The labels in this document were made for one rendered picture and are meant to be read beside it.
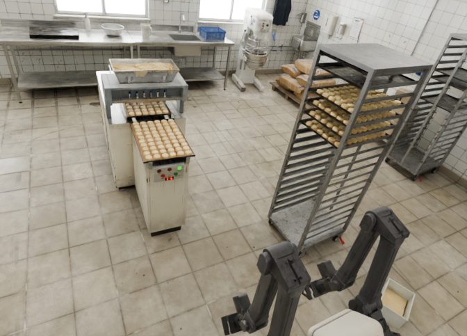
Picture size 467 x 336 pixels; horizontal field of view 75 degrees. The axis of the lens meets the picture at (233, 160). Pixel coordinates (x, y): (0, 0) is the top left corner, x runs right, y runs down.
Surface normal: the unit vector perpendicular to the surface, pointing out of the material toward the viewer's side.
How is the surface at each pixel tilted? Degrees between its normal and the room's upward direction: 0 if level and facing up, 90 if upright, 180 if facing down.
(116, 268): 0
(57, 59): 90
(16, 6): 90
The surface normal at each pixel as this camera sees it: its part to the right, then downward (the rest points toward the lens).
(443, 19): -0.89, 0.16
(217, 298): 0.14, -0.80
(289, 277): 0.24, -0.64
